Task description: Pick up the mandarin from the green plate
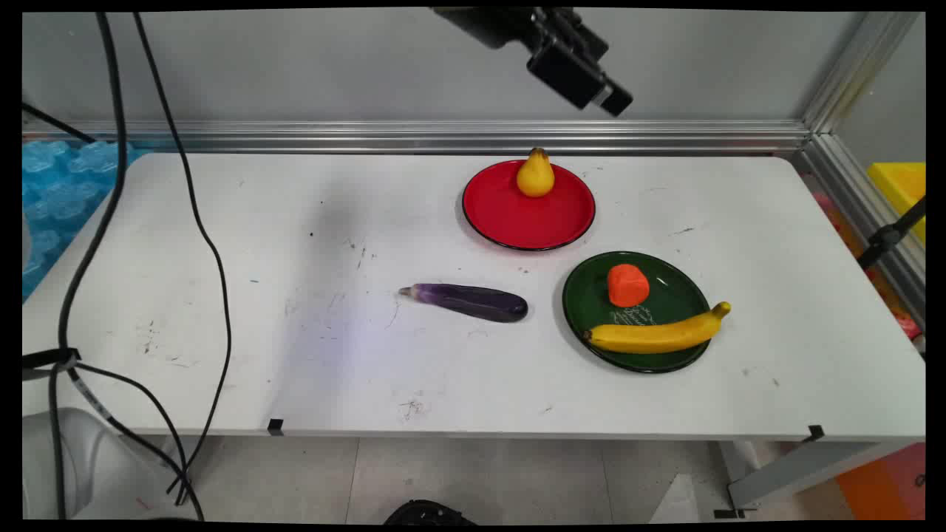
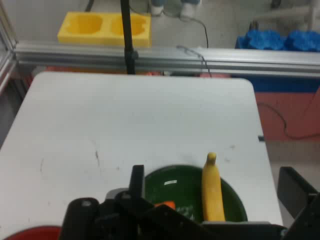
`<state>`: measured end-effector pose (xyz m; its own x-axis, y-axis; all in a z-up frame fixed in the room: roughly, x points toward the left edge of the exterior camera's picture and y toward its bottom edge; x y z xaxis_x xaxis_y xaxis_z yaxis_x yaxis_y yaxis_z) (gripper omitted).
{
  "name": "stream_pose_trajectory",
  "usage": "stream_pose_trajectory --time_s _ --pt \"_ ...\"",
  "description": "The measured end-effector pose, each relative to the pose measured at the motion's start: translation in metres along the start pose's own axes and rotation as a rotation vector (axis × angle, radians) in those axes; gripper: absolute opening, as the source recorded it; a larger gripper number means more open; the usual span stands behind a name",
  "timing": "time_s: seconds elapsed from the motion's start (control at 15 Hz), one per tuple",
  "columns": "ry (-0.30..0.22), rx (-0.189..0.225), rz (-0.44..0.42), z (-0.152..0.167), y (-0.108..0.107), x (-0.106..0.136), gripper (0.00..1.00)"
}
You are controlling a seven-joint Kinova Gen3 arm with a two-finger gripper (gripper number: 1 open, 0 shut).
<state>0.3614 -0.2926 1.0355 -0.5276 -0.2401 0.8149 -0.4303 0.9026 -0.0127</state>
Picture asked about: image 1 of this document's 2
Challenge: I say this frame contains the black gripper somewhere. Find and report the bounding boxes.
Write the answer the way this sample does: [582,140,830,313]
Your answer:
[526,9,634,117]

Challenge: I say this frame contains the orange foam block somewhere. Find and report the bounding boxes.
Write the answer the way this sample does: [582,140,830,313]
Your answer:
[608,264,651,308]

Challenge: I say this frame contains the yellow toy pear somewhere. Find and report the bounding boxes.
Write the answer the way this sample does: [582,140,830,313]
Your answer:
[516,147,556,199]

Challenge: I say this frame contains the red enamel plate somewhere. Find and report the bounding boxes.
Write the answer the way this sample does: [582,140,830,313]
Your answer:
[462,159,596,252]

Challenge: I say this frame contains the green enamel plate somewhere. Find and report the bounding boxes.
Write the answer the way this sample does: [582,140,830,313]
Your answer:
[562,251,712,374]

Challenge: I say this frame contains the yellow toy banana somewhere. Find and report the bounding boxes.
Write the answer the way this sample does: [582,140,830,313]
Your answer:
[584,301,732,354]

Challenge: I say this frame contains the purple toy eggplant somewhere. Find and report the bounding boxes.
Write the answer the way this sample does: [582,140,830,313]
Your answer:
[399,283,529,324]

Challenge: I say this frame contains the yellow plastic box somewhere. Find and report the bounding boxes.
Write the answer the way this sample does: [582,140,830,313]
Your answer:
[867,162,926,246]

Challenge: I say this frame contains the black round floor object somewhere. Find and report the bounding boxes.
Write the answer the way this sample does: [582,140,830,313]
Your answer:
[383,499,478,525]

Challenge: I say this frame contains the orange floor box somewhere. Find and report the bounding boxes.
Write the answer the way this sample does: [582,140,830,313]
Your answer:
[835,443,926,521]

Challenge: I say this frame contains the blue bubble wrap sheet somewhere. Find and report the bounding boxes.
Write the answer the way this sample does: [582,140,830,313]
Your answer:
[22,140,153,301]

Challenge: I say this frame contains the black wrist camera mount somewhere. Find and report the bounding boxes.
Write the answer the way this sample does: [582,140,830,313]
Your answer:
[432,7,534,50]

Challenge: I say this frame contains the horizontal aluminium frame rail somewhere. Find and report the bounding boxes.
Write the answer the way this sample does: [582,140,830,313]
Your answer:
[22,120,811,156]

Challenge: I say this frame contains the upright aluminium frame post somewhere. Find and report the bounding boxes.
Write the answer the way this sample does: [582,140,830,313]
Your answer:
[802,11,925,135]

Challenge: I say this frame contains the side aluminium frame rail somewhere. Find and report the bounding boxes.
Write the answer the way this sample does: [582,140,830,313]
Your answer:
[789,133,926,330]

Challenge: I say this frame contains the thin black cable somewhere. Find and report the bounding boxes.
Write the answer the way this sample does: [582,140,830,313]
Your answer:
[133,11,232,507]

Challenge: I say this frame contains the thick black cable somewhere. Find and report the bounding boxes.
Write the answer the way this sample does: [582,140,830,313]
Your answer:
[47,11,128,520]

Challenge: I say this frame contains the labelled black cable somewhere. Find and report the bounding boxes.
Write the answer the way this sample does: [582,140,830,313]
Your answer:
[68,361,205,521]

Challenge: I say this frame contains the black cable strap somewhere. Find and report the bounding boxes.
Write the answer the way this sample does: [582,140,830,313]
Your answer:
[22,347,82,382]

